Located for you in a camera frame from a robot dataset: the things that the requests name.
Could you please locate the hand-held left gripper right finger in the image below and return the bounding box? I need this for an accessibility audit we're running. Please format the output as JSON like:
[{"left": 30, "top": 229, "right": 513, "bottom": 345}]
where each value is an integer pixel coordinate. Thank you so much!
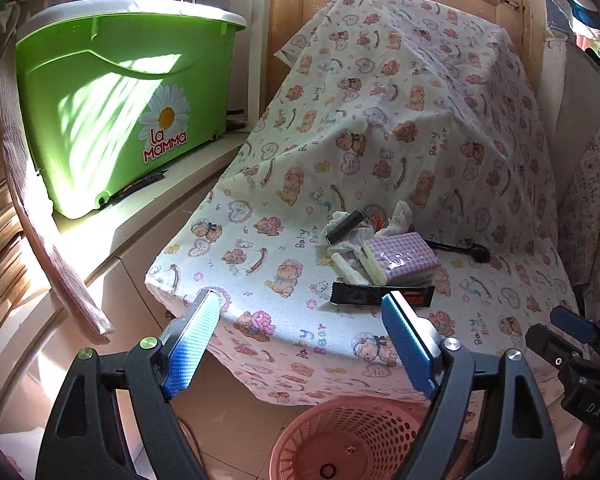
[{"left": 380, "top": 292, "right": 566, "bottom": 480}]

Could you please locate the flat black object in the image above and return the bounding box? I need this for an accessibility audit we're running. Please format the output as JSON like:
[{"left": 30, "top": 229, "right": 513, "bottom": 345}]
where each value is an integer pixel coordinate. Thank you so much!
[{"left": 117, "top": 170, "right": 166, "bottom": 196}]

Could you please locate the pink rolled mat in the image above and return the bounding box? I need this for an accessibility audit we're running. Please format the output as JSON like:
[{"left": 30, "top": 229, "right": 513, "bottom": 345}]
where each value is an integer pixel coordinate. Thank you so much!
[{"left": 0, "top": 52, "right": 117, "bottom": 345}]

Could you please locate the twisted white tissue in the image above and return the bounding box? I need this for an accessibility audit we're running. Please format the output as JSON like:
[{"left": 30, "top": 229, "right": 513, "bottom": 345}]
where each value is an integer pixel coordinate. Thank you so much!
[{"left": 380, "top": 200, "right": 418, "bottom": 236}]

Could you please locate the black handled tool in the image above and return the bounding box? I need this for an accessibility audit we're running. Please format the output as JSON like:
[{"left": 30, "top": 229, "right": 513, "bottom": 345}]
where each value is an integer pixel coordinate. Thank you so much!
[{"left": 425, "top": 240, "right": 491, "bottom": 263}]

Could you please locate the wooden door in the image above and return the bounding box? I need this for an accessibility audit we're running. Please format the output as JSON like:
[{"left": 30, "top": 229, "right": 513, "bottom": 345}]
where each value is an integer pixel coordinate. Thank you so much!
[{"left": 267, "top": 0, "right": 536, "bottom": 91}]

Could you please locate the white crumpled tissue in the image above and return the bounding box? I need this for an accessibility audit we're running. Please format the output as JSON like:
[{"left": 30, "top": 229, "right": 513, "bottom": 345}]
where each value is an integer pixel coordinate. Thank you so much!
[{"left": 327, "top": 210, "right": 381, "bottom": 261}]

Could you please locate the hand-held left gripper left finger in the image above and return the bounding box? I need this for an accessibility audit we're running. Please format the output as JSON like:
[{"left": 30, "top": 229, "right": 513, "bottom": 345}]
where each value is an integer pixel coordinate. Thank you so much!
[{"left": 35, "top": 289, "right": 222, "bottom": 480}]

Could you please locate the purple checkered tissue pack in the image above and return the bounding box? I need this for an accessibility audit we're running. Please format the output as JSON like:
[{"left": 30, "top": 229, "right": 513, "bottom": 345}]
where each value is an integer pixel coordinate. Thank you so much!
[{"left": 362, "top": 232, "right": 442, "bottom": 286}]

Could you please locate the black wrapper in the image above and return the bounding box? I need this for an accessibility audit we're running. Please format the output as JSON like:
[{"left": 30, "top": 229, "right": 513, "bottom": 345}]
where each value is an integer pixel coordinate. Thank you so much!
[{"left": 330, "top": 281, "right": 436, "bottom": 307}]

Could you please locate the green plastic tub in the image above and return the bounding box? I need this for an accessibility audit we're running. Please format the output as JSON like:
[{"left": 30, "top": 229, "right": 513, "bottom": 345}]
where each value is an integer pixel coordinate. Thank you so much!
[{"left": 15, "top": 0, "right": 248, "bottom": 220}]

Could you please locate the white cabinet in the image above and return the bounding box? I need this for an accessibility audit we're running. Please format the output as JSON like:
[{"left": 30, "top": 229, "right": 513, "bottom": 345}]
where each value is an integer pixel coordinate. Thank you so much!
[{"left": 0, "top": 132, "right": 253, "bottom": 466}]

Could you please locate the pink plastic basket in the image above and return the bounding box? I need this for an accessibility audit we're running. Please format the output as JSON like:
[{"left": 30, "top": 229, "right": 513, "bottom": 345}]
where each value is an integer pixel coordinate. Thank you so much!
[{"left": 269, "top": 396, "right": 473, "bottom": 480}]

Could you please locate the black roller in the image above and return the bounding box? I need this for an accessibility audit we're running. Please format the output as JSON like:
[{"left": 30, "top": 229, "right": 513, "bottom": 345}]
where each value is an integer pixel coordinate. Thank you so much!
[{"left": 327, "top": 208, "right": 368, "bottom": 246}]

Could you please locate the bear printed cloth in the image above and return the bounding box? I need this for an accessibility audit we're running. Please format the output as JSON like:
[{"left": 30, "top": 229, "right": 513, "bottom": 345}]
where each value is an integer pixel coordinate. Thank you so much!
[{"left": 145, "top": 0, "right": 581, "bottom": 408}]

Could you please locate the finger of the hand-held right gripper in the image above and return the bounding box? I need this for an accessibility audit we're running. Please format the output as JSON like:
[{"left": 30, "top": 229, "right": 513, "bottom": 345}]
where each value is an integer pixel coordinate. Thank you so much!
[
  {"left": 550, "top": 305, "right": 600, "bottom": 346},
  {"left": 525, "top": 324, "right": 578, "bottom": 368}
]

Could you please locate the white tube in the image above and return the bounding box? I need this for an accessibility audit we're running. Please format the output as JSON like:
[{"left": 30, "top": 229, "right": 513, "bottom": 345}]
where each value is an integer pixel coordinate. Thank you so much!
[{"left": 330, "top": 252, "right": 368, "bottom": 283}]

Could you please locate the white patterned cloth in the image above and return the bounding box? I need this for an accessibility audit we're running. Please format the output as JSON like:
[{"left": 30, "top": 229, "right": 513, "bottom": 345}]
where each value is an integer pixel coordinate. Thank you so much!
[{"left": 562, "top": 125, "right": 600, "bottom": 311}]

